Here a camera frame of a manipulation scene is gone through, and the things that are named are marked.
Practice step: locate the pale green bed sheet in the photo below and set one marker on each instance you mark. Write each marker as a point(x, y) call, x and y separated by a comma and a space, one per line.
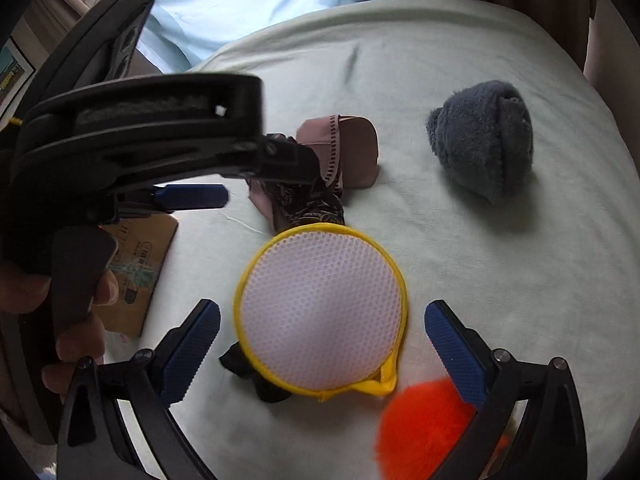
point(400, 60)

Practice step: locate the light blue hanging sheet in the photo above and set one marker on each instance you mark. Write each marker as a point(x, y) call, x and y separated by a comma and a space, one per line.
point(240, 0)

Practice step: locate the grey towel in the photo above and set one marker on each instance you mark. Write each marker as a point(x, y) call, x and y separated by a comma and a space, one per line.
point(480, 140)

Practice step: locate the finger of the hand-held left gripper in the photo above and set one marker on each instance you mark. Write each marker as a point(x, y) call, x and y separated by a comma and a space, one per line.
point(195, 197)
point(285, 162)

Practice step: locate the pink cloth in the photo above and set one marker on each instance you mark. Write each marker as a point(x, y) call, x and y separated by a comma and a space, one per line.
point(357, 155)

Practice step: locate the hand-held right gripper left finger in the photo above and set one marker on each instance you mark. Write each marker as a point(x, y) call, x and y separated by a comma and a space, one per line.
point(192, 345)

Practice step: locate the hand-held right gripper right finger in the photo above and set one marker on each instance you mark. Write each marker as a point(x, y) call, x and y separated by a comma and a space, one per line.
point(457, 350)

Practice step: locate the brown cardboard box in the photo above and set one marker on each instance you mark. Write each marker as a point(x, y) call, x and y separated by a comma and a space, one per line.
point(147, 260)

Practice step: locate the framed wall picture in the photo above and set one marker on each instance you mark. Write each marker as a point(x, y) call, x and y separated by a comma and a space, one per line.
point(12, 75)

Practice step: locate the yellow-rimmed white mesh pouch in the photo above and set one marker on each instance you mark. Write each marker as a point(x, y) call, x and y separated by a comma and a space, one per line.
point(320, 310)

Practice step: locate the black cloth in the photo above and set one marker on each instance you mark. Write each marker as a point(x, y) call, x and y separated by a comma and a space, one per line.
point(240, 360)

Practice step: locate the orange fluffy pom-pom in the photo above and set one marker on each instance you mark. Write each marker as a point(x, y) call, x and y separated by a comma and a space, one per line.
point(425, 435)

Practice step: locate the person's left hand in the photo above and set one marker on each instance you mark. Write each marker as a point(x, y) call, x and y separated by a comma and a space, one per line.
point(80, 345)

